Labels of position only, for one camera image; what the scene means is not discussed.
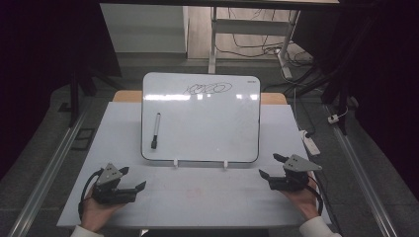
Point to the white dry-erase board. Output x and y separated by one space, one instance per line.
204 125

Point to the person's left hand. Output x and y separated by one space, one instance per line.
95 215

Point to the grey cabinet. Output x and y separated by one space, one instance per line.
141 29

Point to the black and white marker pen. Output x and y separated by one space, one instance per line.
156 128

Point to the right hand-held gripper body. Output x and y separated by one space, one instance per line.
293 179

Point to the black plug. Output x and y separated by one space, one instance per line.
309 134

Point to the black stand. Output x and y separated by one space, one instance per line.
74 98
342 105

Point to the white table mat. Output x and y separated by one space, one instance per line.
197 197

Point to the white board holder clip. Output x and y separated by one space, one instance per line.
175 163
226 164

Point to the small white adapter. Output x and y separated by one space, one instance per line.
333 119

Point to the person's right hand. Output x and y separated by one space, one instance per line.
304 200

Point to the white power strip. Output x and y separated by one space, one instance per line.
312 146

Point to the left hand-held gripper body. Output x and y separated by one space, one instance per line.
110 194

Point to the aluminium rail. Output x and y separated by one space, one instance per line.
46 171
362 177

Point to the white desk frame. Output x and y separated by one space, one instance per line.
250 27

